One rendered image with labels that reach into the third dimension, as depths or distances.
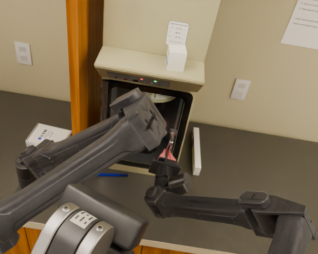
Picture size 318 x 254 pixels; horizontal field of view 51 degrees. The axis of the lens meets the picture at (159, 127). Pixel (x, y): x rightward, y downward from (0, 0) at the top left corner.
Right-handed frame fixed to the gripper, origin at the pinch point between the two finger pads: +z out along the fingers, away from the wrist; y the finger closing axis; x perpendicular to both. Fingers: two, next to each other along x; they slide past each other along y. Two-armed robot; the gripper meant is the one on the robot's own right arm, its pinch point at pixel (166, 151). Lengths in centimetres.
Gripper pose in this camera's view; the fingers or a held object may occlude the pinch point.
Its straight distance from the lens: 123.7
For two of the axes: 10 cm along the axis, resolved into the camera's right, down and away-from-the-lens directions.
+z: 1.0, -6.6, 7.5
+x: -2.9, 7.0, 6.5
